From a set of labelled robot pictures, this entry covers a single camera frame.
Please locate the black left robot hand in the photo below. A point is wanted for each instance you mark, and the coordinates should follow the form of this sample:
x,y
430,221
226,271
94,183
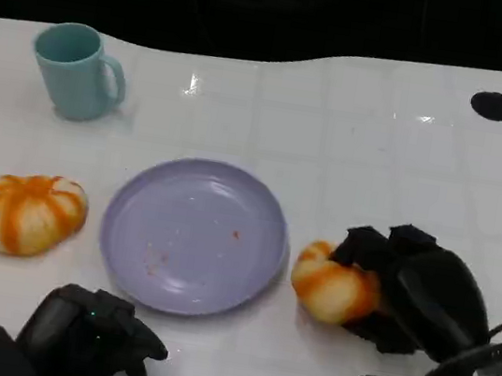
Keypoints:
x,y
78,332

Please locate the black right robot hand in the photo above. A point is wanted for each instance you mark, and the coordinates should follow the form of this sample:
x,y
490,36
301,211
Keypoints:
x,y
433,295

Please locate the orange and white bread roll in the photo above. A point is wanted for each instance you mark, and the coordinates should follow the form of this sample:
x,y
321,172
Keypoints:
x,y
29,216
335,290

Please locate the lilac plate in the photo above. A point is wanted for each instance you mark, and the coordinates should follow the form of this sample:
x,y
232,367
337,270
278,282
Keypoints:
x,y
196,236

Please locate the black table grommet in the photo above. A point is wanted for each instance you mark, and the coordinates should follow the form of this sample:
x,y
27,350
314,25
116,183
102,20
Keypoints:
x,y
492,106

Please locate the pale green mug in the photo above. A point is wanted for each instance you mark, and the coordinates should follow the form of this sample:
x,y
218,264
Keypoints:
x,y
72,85

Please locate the black backdrop cloth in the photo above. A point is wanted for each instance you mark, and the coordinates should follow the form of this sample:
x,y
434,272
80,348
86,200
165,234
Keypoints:
x,y
212,2

